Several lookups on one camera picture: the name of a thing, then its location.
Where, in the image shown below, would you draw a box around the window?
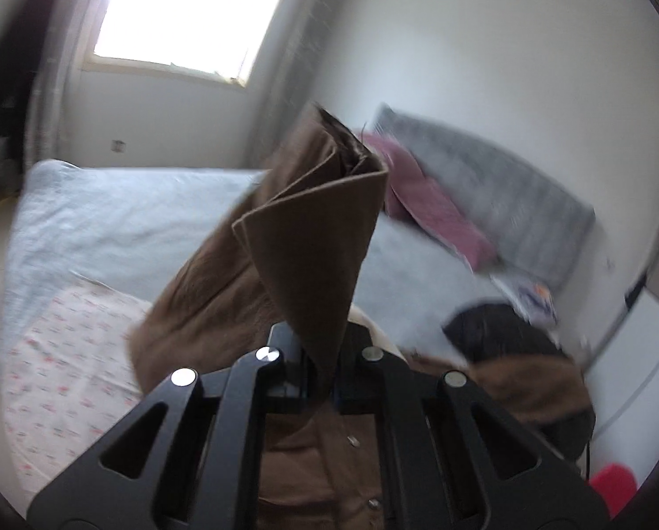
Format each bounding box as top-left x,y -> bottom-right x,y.
92,0 -> 292,86

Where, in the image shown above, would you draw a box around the brown jacket with fur collar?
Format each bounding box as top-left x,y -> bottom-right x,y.
126,102 -> 595,530

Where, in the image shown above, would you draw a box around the red plastic chair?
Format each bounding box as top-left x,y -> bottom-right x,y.
589,464 -> 638,514

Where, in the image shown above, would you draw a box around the white wardrobe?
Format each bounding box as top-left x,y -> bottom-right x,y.
583,248 -> 659,476

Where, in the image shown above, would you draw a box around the dark hanging clothes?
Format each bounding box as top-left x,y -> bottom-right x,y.
0,0 -> 49,172

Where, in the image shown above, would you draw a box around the cherry print bed sheet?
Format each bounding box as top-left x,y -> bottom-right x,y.
1,279 -> 154,509

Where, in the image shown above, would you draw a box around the grey patterned curtain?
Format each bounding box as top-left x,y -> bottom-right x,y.
244,0 -> 352,169
26,0 -> 110,167

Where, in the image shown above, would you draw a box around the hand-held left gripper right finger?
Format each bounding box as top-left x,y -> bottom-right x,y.
335,323 -> 609,530

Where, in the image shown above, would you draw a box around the pink velvet pillow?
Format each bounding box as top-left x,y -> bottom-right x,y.
385,177 -> 499,274
357,131 -> 427,216

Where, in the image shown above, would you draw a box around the grey padded headboard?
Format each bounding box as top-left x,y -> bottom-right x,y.
371,102 -> 595,288

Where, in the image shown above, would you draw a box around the black quilted jacket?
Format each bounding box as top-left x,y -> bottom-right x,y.
443,301 -> 598,462

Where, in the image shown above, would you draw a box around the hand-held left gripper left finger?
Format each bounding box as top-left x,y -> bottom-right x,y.
26,323 -> 311,530

